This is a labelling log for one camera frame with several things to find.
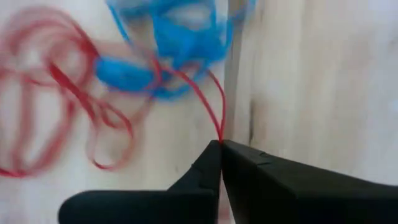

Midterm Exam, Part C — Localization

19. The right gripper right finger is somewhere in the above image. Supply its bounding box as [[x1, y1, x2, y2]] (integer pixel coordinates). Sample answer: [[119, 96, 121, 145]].
[[221, 139, 398, 224]]

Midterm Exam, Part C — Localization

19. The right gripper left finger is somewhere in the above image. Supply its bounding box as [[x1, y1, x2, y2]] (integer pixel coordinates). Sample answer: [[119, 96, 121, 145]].
[[57, 139, 223, 224]]

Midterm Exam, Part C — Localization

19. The blue rubber band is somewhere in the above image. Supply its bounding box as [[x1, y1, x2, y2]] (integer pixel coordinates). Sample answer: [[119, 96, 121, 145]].
[[104, 0, 259, 43], [94, 55, 163, 93], [149, 0, 237, 101]]

